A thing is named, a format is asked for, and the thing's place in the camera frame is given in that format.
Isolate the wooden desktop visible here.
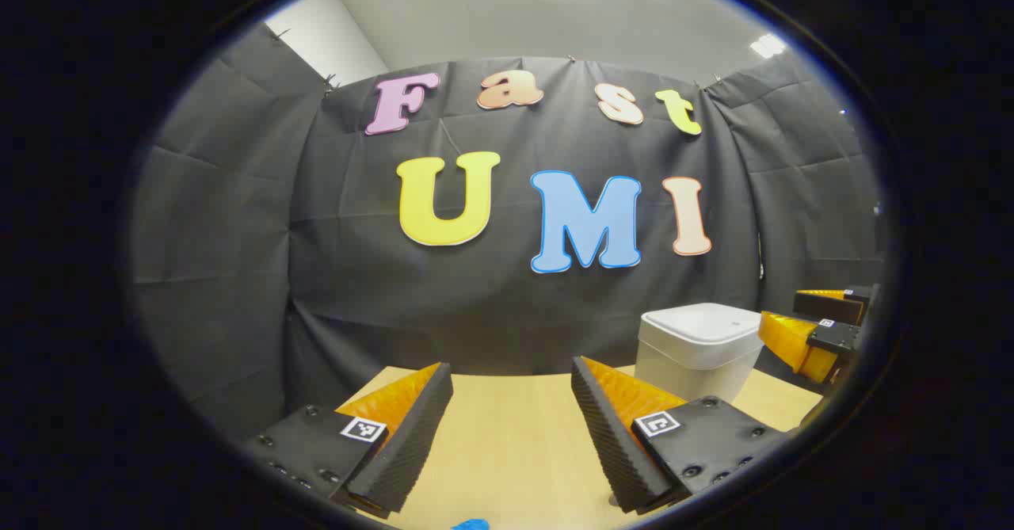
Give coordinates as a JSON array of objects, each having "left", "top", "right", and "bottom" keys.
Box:
[{"left": 337, "top": 365, "right": 825, "bottom": 530}]

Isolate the small ceiling light panel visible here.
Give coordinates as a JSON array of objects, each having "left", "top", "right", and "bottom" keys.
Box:
[{"left": 749, "top": 32, "right": 789, "bottom": 59}]

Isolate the white desktop garbage bin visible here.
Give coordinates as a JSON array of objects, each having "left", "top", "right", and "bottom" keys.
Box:
[{"left": 634, "top": 303, "right": 765, "bottom": 406}]

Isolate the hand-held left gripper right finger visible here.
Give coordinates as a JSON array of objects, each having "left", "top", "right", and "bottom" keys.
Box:
[{"left": 570, "top": 356, "right": 793, "bottom": 515}]

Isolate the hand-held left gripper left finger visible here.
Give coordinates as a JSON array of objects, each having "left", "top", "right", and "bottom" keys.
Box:
[{"left": 242, "top": 361, "right": 455, "bottom": 520}]

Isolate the black backdrop cloth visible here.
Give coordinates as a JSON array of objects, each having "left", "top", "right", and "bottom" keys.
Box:
[{"left": 131, "top": 19, "right": 888, "bottom": 436}]

